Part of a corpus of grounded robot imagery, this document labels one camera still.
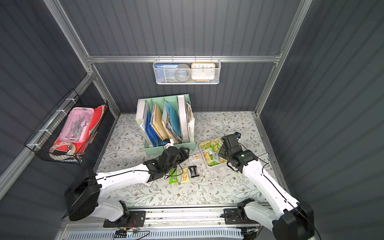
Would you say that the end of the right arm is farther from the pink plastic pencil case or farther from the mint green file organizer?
the pink plastic pencil case

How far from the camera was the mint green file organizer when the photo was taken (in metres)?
0.84

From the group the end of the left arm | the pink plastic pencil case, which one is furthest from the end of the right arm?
the pink plastic pencil case
